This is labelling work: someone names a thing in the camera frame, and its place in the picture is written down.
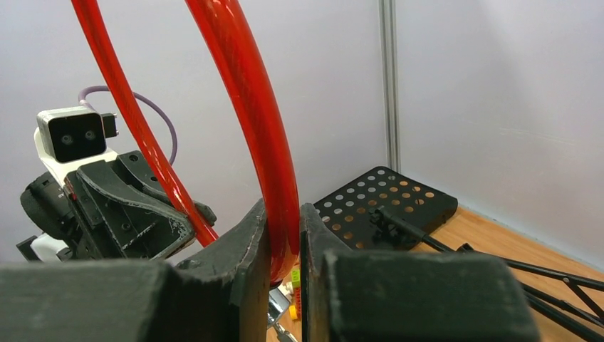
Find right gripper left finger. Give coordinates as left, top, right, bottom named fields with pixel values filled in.
left=1, top=201, right=271, bottom=341

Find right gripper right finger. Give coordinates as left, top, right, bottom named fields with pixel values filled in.
left=300, top=203, right=541, bottom=341

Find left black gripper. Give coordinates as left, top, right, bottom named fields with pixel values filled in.
left=63, top=150, right=218, bottom=261

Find silver keys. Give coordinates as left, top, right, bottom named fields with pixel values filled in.
left=267, top=288, right=297, bottom=342

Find red cable lock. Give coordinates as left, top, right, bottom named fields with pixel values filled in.
left=73, top=1, right=300, bottom=284

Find red yellow toy brick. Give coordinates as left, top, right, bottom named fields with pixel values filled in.
left=288, top=287, right=302, bottom=321

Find green toy brick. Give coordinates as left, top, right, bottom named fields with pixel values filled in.
left=291, top=267, right=301, bottom=289

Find black perforated music stand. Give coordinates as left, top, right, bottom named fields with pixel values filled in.
left=314, top=166, right=603, bottom=341

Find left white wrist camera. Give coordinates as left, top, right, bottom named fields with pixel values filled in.
left=33, top=105, right=118, bottom=187

